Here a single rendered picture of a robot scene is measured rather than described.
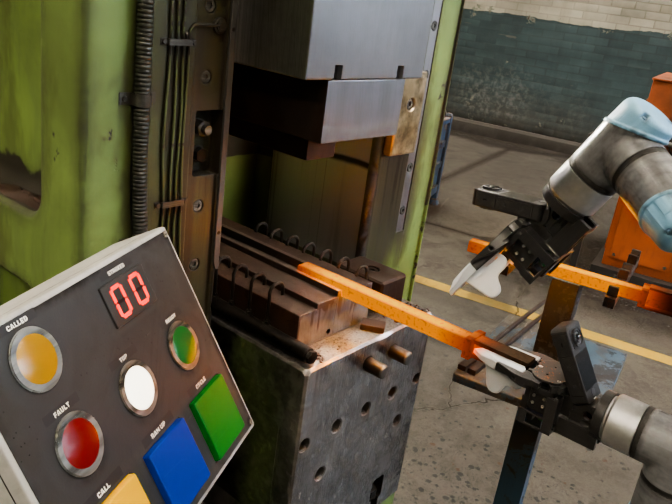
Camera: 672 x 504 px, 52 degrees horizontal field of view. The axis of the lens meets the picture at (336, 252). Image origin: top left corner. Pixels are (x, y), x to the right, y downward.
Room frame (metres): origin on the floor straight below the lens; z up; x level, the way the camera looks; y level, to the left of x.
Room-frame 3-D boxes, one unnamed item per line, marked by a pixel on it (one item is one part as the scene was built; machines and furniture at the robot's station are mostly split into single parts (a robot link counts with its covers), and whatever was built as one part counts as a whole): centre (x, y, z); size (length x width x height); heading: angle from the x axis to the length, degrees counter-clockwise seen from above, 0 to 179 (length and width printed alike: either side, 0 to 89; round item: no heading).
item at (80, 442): (0.51, 0.20, 1.09); 0.05 x 0.03 x 0.04; 143
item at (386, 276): (1.30, -0.08, 0.95); 0.12 x 0.08 x 0.06; 53
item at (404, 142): (1.45, -0.10, 1.27); 0.09 x 0.02 x 0.17; 143
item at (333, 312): (1.24, 0.15, 0.96); 0.42 x 0.20 x 0.09; 53
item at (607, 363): (1.42, -0.51, 0.75); 0.40 x 0.30 x 0.02; 152
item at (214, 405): (0.69, 0.11, 1.01); 0.07 x 0.05 x 0.07; 168
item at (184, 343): (0.70, 0.16, 1.09); 0.05 x 0.03 x 0.04; 143
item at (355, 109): (1.24, 0.15, 1.32); 0.42 x 0.20 x 0.10; 53
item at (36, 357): (0.51, 0.24, 1.16); 0.05 x 0.03 x 0.04; 143
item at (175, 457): (0.59, 0.13, 1.01); 0.07 x 0.05 x 0.07; 168
